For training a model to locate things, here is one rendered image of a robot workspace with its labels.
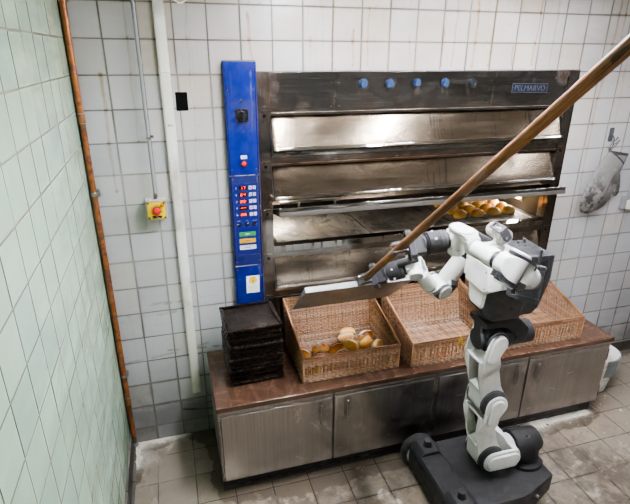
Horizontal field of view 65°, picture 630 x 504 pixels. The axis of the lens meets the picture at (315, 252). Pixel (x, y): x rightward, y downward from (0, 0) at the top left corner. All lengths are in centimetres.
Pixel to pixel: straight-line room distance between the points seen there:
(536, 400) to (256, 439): 174
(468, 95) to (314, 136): 93
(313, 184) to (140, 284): 107
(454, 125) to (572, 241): 129
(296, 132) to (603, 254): 242
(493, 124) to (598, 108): 74
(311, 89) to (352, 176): 52
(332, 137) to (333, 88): 25
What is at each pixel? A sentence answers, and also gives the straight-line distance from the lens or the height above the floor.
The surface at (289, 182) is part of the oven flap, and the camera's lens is 271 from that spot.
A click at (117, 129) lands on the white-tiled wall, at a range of 259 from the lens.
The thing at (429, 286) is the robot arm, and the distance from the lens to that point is 240.
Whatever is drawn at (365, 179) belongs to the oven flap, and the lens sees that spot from 284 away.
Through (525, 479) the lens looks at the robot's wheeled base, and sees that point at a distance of 300.
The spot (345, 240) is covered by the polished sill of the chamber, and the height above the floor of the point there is 117.
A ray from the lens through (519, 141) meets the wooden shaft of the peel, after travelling 129.
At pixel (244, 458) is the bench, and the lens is 282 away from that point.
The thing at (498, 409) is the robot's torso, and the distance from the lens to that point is 262.
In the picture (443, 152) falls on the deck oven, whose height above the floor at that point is 166.
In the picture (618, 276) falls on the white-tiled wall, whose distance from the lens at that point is 428.
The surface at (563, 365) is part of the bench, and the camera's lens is 345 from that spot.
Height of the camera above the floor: 219
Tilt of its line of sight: 22 degrees down
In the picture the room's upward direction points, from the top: straight up
